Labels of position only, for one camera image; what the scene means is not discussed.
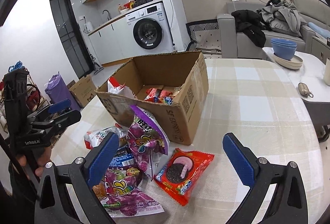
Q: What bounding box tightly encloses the beige plate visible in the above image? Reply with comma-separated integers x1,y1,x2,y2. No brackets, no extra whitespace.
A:
273,53,303,70

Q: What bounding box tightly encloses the red oreo cookie packet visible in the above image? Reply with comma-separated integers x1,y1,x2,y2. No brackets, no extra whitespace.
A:
154,148,215,206

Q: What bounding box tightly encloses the black jacket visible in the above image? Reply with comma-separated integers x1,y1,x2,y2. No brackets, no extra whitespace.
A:
231,9,266,48

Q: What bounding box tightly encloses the white red bag in box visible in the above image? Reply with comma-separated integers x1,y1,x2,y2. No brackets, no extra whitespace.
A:
107,77,137,99

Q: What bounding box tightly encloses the red white snack bag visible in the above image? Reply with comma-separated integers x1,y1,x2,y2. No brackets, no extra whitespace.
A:
84,125,128,150

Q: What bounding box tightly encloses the black glass door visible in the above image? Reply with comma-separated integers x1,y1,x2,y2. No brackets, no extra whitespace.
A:
50,0,94,78

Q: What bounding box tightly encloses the brown cardboard box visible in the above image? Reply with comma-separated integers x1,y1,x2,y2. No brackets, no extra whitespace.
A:
96,51,209,145

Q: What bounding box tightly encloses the blue bowl stack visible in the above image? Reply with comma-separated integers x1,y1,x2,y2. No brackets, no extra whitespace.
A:
271,38,297,60

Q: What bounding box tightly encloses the grey sofa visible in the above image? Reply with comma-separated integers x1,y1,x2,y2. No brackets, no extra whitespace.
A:
217,0,329,59

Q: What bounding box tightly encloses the purple candy bag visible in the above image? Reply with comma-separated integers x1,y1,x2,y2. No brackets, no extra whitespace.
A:
101,166,164,218
127,105,170,179

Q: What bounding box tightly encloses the blue cookie packet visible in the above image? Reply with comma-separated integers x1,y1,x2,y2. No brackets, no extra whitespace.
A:
108,145,137,170

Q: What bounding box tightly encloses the white washing machine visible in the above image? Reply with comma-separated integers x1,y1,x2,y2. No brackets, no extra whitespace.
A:
125,2,173,56

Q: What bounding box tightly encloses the grey hoodie pile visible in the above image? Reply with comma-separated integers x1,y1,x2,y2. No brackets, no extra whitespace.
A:
256,0,307,37

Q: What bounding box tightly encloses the light blue pillow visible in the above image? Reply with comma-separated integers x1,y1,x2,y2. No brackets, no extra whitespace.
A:
308,22,330,39

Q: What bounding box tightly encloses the white cup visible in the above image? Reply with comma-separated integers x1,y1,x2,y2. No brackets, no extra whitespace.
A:
323,58,330,86

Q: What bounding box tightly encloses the person's left hand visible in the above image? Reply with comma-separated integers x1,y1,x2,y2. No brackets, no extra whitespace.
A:
16,146,52,180

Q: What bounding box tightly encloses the small cardboard box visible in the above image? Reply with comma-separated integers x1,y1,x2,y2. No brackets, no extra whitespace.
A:
68,74,96,108

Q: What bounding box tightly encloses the kitchen faucet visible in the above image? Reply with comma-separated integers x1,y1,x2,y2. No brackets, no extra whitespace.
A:
102,9,111,21

